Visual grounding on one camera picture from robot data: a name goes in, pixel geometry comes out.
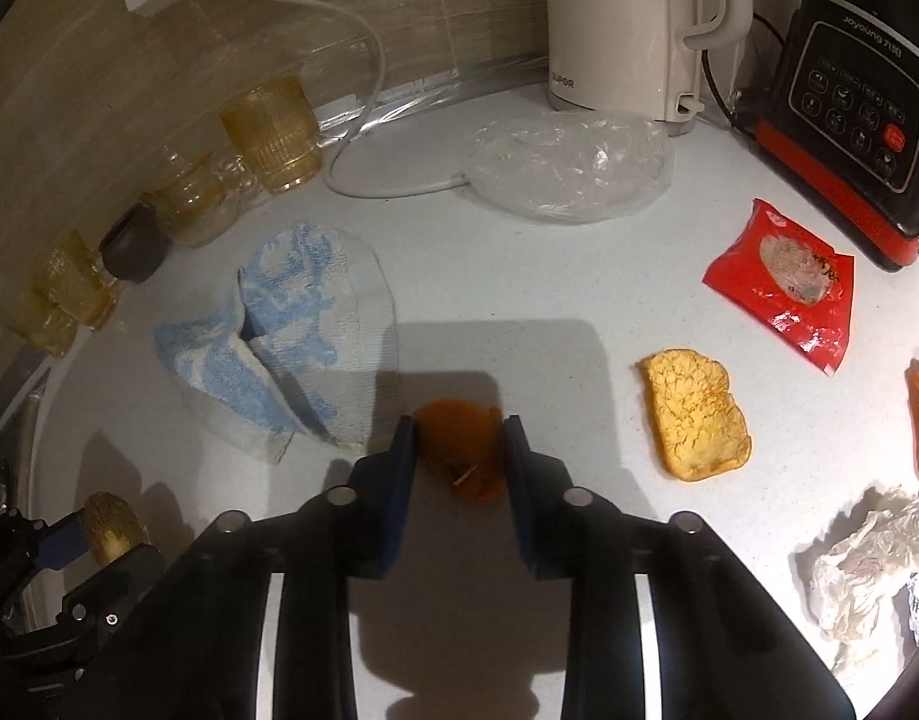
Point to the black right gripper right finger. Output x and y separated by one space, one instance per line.
563 530

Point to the red snack packet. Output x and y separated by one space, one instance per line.
792 281

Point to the red black blender base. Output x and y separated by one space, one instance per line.
843 116

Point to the amber glass pair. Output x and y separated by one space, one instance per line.
65 290

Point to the clear plastic wrap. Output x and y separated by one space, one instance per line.
577 167

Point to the crumpled white tissue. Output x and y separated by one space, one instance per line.
855 578

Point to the blue white cloth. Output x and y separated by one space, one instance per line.
305 344

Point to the amber glass jar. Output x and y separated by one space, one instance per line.
198 198

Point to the orange peel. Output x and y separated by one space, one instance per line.
461 443

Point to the amber ribbed glass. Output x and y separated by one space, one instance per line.
275 130

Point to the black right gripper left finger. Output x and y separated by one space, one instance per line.
357 527

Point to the white electric kettle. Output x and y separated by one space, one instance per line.
643 57

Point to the brown round nut shell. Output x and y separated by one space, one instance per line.
111 527

